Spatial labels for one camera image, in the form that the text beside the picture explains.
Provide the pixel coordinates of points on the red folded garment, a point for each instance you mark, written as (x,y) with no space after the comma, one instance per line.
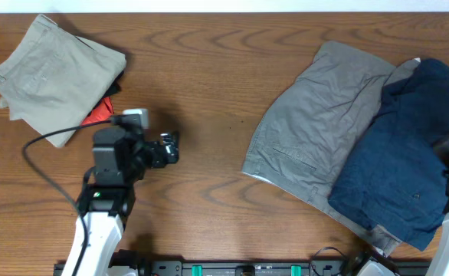
(102,111)

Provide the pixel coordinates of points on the folded beige shorts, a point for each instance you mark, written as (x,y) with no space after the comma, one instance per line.
(53,79)

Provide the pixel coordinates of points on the navy blue shorts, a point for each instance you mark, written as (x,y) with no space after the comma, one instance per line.
(392,178)

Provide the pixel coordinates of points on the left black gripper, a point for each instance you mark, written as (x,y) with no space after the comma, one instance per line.
(163,149)

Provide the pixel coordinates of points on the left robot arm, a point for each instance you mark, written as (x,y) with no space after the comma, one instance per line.
(107,198)

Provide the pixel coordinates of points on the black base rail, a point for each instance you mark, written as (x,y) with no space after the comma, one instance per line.
(247,269)

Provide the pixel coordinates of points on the black folded garment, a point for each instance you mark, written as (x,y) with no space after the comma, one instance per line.
(113,87)

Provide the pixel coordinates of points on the grey shorts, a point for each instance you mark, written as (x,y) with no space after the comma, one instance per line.
(303,140)

